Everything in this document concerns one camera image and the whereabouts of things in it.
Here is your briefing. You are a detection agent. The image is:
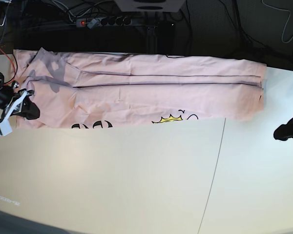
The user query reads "grey looped cable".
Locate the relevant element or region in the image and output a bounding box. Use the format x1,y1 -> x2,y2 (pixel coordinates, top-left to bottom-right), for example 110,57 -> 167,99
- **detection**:
261,0 -> 293,44

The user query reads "pink T-shirt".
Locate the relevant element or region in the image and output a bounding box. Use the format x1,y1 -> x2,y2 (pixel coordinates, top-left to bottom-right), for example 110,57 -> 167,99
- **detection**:
14,49 -> 267,128

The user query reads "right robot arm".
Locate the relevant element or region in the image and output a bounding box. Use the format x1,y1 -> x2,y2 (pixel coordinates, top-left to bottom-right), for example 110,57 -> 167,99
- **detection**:
0,0 -> 40,122

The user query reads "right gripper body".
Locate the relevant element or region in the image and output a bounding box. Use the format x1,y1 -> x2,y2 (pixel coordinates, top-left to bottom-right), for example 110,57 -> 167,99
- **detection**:
0,72 -> 20,110

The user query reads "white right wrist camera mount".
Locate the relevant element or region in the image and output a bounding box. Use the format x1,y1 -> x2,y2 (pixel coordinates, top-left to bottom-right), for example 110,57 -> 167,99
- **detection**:
0,89 -> 34,137

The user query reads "white table label sticker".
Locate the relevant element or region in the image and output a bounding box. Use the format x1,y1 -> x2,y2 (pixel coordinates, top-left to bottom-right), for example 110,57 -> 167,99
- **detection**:
0,195 -> 20,206

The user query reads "black power strip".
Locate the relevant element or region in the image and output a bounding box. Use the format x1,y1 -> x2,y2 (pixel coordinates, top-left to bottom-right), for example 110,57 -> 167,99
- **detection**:
75,16 -> 133,29

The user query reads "aluminium frame post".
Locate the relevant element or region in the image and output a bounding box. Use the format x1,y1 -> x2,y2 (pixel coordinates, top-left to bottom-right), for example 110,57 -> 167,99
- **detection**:
146,27 -> 156,54

